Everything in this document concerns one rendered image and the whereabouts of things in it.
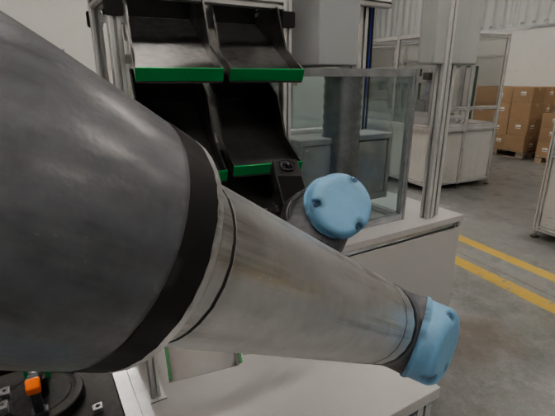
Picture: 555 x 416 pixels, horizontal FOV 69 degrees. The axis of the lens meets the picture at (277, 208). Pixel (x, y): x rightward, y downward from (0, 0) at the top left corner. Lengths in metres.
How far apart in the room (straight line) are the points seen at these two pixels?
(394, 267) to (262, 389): 1.14
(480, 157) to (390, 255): 4.84
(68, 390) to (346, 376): 0.57
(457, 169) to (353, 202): 5.90
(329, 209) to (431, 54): 1.56
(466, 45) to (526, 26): 8.35
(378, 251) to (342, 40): 0.89
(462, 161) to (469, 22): 4.39
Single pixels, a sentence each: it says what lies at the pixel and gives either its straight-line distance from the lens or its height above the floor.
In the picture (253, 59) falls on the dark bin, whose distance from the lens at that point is 0.80.
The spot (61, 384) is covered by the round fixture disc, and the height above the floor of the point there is 0.99.
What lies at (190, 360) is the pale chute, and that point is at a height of 1.01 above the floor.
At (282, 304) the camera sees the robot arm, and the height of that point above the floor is 1.42.
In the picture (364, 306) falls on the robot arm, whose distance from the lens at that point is 0.27.
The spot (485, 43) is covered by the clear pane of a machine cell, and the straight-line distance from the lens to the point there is 6.38.
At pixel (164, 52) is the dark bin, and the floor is 1.56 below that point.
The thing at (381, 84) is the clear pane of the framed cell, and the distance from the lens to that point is 1.82.
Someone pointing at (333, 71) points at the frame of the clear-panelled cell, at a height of 1.54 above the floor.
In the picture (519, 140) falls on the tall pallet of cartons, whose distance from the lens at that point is 9.27.
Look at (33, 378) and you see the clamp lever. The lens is 0.78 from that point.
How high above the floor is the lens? 1.51
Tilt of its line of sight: 18 degrees down
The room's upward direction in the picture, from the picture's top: straight up
